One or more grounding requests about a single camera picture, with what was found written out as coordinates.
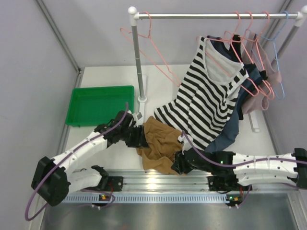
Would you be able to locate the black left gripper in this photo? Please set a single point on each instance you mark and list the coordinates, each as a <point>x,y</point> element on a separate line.
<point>141,137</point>

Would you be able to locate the green plastic tray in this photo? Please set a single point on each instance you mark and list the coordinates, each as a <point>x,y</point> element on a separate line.
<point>93,106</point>

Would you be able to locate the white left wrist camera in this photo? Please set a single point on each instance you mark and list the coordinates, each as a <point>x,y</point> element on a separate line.
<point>137,119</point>

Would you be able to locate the dusty pink tank top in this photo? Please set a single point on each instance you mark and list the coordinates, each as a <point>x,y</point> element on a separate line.
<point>259,102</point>

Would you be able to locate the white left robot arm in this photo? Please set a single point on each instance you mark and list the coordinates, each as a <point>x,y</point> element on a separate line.
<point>59,176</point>

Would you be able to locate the black white striped tank top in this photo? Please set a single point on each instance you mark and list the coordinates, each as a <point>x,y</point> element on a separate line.
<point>206,97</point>

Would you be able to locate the pink hanger with navy top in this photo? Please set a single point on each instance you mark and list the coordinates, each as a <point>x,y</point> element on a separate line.
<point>251,68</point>

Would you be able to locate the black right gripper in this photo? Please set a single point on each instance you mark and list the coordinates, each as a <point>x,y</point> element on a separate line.
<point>179,165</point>

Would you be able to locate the light blue wire hanger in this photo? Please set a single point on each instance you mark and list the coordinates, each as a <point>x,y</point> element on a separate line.
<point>269,79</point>

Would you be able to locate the navy blue tank top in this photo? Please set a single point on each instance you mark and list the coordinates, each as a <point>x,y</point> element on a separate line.
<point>231,128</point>

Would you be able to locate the metal clothes rack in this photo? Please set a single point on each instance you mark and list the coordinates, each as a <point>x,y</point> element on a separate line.
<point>134,16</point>

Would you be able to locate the tan tank top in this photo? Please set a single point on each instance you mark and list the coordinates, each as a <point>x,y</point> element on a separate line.
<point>163,144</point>

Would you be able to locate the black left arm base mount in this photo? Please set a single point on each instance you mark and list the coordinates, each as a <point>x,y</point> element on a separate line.
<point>108,184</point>

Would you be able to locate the pink hanger with striped top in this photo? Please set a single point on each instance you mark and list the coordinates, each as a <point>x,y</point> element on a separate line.
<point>229,38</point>

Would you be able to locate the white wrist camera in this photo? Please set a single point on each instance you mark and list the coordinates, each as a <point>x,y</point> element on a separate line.
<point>137,119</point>
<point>185,144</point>

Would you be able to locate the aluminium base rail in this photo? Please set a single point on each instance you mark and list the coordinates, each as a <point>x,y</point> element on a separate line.
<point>154,187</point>

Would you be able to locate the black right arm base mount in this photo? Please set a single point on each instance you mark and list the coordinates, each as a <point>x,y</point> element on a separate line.
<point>223,184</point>

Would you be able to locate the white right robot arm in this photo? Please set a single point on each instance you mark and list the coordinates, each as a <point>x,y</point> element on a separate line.
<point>234,169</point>

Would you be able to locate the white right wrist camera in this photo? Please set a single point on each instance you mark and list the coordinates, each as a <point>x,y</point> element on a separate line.
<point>185,144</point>

